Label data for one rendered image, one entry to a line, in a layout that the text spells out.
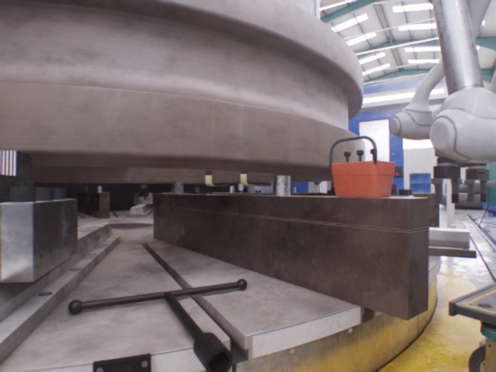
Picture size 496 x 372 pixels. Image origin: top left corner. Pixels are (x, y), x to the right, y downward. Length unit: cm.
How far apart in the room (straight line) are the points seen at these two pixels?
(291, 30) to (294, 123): 50
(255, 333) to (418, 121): 96
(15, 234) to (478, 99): 134
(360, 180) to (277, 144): 58
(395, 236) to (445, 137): 33
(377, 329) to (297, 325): 46
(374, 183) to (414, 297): 38
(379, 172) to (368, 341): 65
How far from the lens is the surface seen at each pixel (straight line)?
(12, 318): 112
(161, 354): 91
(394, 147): 657
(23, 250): 105
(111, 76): 156
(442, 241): 233
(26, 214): 103
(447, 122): 109
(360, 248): 119
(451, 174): 150
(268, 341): 102
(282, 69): 196
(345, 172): 121
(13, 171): 124
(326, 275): 130
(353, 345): 133
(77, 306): 120
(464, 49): 124
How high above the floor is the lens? 71
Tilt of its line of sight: 1 degrees up
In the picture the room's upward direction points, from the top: straight up
